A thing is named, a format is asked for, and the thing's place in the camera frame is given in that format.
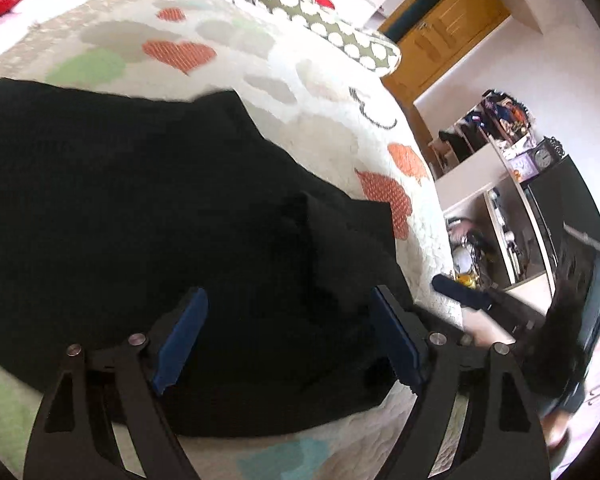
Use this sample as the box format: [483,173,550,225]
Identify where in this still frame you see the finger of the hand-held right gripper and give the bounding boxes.
[431,274,548,333]

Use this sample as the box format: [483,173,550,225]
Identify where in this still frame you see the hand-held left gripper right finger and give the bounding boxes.
[371,285,551,480]

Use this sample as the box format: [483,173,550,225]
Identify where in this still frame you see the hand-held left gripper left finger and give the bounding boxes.
[22,287,210,480]

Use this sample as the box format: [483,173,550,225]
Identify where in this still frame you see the black pants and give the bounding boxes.
[0,77,421,438]

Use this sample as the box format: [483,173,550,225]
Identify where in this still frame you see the person's right forearm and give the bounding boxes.
[522,280,588,401]

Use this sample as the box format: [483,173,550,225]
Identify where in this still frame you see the white round object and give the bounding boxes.
[452,247,476,273]

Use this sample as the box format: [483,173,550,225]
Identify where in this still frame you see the black television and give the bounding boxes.
[522,154,600,286]

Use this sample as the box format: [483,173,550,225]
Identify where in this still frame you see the beige cabinet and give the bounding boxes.
[432,140,556,306]

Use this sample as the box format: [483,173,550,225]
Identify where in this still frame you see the ornate table clock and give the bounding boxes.
[532,136,566,171]

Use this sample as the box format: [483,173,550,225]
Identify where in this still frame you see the open shelf rack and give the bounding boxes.
[427,89,536,176]

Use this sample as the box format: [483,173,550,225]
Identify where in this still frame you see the person's leg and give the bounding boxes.
[537,385,588,461]

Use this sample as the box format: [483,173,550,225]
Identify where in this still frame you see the pile of clothes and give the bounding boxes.
[475,89,536,136]

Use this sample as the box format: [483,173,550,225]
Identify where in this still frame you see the patchwork quilt with hearts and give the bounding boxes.
[0,0,463,480]

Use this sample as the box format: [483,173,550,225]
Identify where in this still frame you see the wooden door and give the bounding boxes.
[380,0,511,106]

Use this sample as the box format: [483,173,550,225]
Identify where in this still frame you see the green polka-dot pillow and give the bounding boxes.
[254,0,402,77]

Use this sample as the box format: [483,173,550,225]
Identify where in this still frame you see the purple picture frame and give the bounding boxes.
[510,155,538,183]

